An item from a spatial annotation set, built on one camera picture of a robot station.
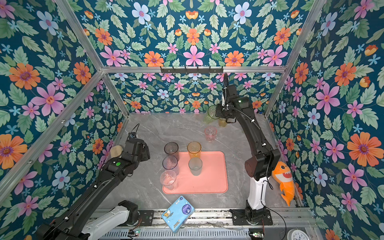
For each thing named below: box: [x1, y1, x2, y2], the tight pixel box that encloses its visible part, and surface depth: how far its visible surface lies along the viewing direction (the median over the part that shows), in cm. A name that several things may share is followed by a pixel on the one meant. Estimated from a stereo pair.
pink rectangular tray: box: [162, 151, 229, 195], surface depth 89 cm
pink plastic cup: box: [204, 126, 217, 142], surface depth 106 cm
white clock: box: [287, 226, 311, 240], surface depth 68 cm
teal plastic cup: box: [188, 157, 203, 177], surface depth 90 cm
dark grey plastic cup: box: [164, 142, 180, 162], surface depth 86 cm
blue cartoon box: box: [161, 195, 195, 233], surface depth 72 cm
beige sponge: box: [110, 145, 123, 158], surface depth 96 cm
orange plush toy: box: [271, 161, 295, 207], surface depth 80 cm
